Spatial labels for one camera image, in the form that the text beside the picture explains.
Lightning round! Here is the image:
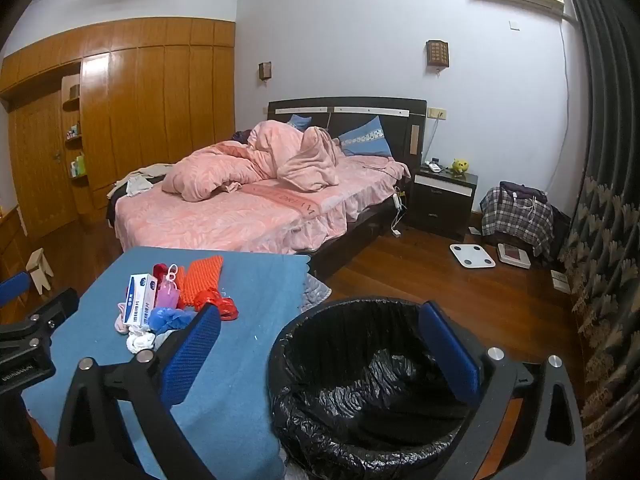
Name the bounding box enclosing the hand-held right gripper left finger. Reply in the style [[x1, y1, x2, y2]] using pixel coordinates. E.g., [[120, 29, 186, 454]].
[[54, 302, 223, 480]]

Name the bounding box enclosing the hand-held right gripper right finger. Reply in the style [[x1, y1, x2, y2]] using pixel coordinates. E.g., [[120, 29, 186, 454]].
[[419, 301, 586, 480]]

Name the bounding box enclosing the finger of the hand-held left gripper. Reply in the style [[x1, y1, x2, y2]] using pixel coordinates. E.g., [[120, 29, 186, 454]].
[[0, 270, 29, 307], [0, 287, 81, 356]]

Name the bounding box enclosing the red plastic bag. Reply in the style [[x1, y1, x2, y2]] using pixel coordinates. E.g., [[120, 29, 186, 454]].
[[194, 289, 240, 321]]

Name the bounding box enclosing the trash bin with black liner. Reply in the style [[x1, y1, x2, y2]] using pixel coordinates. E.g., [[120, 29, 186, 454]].
[[267, 297, 501, 480]]

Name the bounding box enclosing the small wooden stool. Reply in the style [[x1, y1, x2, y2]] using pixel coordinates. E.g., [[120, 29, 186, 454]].
[[26, 248, 55, 293]]

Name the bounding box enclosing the blue plastic bag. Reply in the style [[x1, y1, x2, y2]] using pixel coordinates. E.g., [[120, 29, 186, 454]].
[[147, 307, 198, 336]]

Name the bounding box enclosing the white crumpled cloth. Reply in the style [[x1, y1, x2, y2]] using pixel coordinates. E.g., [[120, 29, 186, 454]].
[[126, 327, 161, 356]]

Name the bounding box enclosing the white and blue toothpaste box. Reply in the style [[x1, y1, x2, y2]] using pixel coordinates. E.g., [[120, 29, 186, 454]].
[[122, 274, 160, 326]]

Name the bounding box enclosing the blue tablecloth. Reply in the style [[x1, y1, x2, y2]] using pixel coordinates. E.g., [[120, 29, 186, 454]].
[[20, 246, 313, 480]]

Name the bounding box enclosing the orange mesh pad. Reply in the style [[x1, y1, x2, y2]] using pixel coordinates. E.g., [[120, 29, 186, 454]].
[[177, 255, 224, 308]]

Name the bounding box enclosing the white bathroom scale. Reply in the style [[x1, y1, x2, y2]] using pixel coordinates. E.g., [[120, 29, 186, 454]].
[[449, 243, 496, 268]]

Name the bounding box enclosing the bathroom scale with red centre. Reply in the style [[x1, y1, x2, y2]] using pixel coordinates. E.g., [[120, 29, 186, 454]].
[[496, 242, 532, 267]]

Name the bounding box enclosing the grey floor mat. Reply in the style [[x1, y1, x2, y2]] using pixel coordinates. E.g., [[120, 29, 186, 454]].
[[300, 272, 333, 316]]

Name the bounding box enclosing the bed with dark headboard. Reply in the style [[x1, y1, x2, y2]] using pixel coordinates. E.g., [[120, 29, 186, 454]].
[[105, 97, 428, 281]]

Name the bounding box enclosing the plaid bag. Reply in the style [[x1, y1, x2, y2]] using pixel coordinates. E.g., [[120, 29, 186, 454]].
[[481, 181, 556, 261]]

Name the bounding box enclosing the dark nightstand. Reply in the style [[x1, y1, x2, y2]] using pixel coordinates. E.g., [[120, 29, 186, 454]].
[[404, 162, 479, 241]]

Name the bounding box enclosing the pile of light clothes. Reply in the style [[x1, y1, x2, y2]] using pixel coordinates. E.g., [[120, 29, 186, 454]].
[[115, 163, 173, 197]]

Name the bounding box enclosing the pink duvet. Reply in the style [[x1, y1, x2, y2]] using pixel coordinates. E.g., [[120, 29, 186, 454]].
[[161, 121, 341, 203]]

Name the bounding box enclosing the wooden wardrobe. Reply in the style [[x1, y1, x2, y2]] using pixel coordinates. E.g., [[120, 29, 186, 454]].
[[0, 17, 236, 241]]

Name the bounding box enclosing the blue pillow with patterned band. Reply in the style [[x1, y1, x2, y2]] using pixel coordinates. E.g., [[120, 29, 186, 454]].
[[337, 116, 393, 157]]

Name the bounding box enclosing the dark patterned curtain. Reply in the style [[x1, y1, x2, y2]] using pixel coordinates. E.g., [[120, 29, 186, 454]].
[[555, 0, 640, 441]]

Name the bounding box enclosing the pink bottle with white ring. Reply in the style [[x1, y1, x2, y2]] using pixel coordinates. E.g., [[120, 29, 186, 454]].
[[157, 263, 182, 309]]

